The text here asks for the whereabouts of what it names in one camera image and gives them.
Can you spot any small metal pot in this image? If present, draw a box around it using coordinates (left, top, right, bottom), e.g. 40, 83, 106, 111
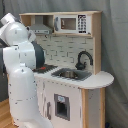
64, 71, 77, 78

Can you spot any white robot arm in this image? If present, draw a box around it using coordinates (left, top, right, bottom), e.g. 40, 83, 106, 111
0, 13, 53, 128

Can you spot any wooden toy kitchen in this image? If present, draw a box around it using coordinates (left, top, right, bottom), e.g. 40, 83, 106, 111
20, 11, 114, 128

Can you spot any black toy faucet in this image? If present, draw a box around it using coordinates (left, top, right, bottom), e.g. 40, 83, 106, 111
75, 51, 93, 70

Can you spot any black toy stovetop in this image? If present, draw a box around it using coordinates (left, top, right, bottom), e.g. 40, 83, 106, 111
33, 64, 58, 74

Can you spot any grey toy sink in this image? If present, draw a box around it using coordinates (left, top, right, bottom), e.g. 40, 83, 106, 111
52, 68, 92, 81

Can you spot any grey ice dispenser panel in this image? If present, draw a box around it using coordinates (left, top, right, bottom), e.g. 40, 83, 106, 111
54, 94, 70, 120

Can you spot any white toy microwave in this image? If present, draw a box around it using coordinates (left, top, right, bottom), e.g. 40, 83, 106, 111
54, 15, 87, 33

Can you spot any grey range hood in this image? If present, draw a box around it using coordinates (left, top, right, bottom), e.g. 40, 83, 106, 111
30, 16, 52, 34

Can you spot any grey cupboard door handle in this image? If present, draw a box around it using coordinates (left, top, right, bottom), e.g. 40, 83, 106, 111
47, 102, 51, 120

